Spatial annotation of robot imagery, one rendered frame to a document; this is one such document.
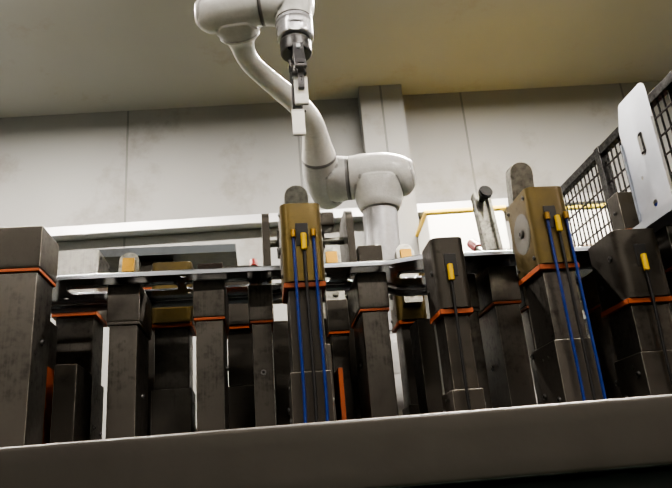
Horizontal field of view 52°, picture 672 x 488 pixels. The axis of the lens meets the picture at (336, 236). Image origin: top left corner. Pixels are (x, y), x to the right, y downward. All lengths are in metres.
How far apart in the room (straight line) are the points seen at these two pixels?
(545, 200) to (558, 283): 0.12
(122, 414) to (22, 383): 0.18
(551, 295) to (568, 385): 0.12
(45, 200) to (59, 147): 0.40
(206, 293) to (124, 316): 0.13
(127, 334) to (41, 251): 0.19
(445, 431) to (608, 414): 0.10
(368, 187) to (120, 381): 1.08
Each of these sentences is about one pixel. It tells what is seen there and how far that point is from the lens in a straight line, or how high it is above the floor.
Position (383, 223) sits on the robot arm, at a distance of 1.93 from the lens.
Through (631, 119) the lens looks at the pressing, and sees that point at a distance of 1.47.
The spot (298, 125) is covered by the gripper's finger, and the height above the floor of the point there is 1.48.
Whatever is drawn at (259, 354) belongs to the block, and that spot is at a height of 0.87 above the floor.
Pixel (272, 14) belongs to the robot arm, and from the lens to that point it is 1.72.
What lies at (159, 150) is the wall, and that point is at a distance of 4.97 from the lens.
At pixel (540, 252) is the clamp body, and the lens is 0.99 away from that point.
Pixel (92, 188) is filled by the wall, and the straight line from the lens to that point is 4.96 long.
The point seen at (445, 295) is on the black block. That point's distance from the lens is 0.97.
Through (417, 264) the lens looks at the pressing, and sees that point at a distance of 1.14.
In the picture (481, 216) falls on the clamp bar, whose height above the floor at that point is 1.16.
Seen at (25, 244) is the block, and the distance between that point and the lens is 1.01.
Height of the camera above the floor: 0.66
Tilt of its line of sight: 20 degrees up
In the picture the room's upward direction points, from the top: 5 degrees counter-clockwise
